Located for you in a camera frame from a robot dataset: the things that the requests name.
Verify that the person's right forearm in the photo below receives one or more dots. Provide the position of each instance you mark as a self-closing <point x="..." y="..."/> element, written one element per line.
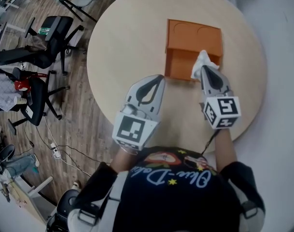
<point x="225" y="149"/>

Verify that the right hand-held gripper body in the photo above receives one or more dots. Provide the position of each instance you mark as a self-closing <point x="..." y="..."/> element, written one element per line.
<point x="224" y="110"/>

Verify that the black phone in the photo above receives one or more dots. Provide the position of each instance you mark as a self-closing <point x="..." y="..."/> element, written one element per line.
<point x="30" y="98"/>

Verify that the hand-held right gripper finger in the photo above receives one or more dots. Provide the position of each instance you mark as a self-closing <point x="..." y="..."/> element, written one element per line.
<point x="205" y="86"/>
<point x="226" y="83"/>

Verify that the orange wooden drawer box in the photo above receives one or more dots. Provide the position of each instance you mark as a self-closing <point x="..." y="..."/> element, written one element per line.
<point x="192" y="37"/>

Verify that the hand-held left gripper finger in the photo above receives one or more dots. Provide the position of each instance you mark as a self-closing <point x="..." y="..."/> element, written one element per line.
<point x="157" y="100"/>
<point x="134" y="88"/>

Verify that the white checked cloth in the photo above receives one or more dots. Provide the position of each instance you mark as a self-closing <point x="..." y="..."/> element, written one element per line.
<point x="2" y="93"/>

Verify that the person's left forearm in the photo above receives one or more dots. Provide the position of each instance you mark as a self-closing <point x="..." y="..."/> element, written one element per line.
<point x="121" y="161"/>

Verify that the red plush toy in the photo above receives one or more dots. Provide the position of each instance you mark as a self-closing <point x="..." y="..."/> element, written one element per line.
<point x="22" y="84"/>

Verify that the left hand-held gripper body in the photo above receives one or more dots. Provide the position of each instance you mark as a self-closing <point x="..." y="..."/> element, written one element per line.
<point x="132" y="132"/>

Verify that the black round-backed office chair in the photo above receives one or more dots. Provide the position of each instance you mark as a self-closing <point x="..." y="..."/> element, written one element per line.
<point x="4" y="153"/>

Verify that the white tissue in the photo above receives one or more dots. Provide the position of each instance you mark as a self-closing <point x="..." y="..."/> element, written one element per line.
<point x="202" y="59"/>

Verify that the paper cup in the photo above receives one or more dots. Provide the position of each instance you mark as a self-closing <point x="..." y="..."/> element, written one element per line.
<point x="20" y="100"/>

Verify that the person's black printed shirt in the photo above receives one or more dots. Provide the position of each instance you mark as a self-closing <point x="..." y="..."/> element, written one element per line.
<point x="173" y="202"/>

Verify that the white power strip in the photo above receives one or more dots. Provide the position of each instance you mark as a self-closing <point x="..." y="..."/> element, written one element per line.
<point x="55" y="151"/>

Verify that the green packet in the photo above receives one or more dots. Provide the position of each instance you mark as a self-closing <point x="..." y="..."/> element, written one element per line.
<point x="44" y="31"/>

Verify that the reclined black office chair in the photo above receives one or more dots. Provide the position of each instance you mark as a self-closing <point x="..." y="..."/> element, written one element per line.
<point x="21" y="57"/>

